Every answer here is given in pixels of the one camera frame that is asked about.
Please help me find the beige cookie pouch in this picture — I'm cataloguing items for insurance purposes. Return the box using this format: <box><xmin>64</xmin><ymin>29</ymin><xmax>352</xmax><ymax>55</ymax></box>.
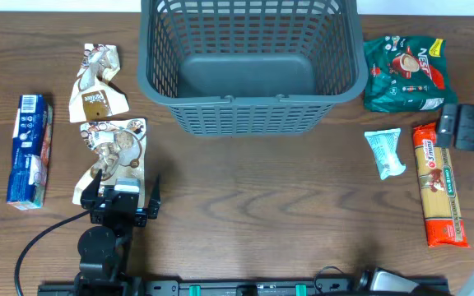
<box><xmin>72</xmin><ymin>118</ymin><xmax>148</xmax><ymax>208</ymax></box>

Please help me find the small light teal sachet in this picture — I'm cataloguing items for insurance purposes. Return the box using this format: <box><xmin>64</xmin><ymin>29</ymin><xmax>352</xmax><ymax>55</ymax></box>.
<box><xmin>364</xmin><ymin>128</ymin><xmax>407</xmax><ymax>180</ymax></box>

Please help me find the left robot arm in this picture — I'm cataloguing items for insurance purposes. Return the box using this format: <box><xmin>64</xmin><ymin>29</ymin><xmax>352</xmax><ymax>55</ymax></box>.
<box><xmin>75</xmin><ymin>171</ymin><xmax>160</xmax><ymax>295</ymax></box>

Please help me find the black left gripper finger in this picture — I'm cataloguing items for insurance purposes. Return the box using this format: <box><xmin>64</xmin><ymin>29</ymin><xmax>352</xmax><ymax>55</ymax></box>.
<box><xmin>80</xmin><ymin>169</ymin><xmax>102</xmax><ymax>207</ymax></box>
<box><xmin>147</xmin><ymin>175</ymin><xmax>161</xmax><ymax>219</ymax></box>

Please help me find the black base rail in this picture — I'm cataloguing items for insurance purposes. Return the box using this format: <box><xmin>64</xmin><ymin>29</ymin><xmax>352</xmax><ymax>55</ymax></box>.
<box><xmin>37</xmin><ymin>277</ymin><xmax>452</xmax><ymax>296</ymax></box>

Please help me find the blue carton box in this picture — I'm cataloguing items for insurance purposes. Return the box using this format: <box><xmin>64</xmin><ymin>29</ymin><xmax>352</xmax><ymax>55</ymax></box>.
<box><xmin>7</xmin><ymin>95</ymin><xmax>53</xmax><ymax>210</ymax></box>

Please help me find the crumpled beige Pantree pouch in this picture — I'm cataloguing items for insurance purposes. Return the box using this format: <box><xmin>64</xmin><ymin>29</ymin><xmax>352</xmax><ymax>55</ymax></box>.
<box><xmin>68</xmin><ymin>44</ymin><xmax>129</xmax><ymax>123</ymax></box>

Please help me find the orange spaghetti packet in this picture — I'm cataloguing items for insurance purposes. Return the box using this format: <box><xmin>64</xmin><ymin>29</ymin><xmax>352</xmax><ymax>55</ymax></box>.
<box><xmin>413</xmin><ymin>123</ymin><xmax>469</xmax><ymax>247</ymax></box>

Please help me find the green Nescafe coffee bag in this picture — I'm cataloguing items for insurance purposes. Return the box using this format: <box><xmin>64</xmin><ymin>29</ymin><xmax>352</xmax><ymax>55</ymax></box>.
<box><xmin>364</xmin><ymin>35</ymin><xmax>458</xmax><ymax>113</ymax></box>

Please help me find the grey plastic basket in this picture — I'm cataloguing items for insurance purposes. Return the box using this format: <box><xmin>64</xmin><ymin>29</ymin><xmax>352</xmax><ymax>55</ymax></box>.
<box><xmin>137</xmin><ymin>0</ymin><xmax>368</xmax><ymax>136</ymax></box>

